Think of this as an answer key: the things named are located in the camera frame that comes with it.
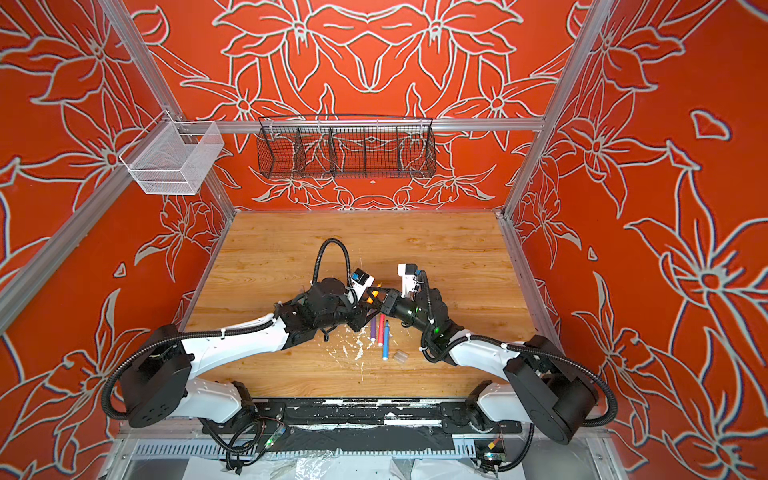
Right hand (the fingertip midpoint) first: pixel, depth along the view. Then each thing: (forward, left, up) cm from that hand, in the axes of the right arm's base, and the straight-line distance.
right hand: (363, 293), depth 76 cm
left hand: (-1, -4, -5) cm, 6 cm away
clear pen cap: (-11, -10, -18) cm, 23 cm away
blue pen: (-6, -6, -18) cm, 20 cm away
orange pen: (0, -3, 0) cm, 3 cm away
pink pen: (+1, -4, -18) cm, 19 cm away
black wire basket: (+51, +10, +11) cm, 53 cm away
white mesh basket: (+42, +61, +14) cm, 75 cm away
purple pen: (-2, -2, -18) cm, 18 cm away
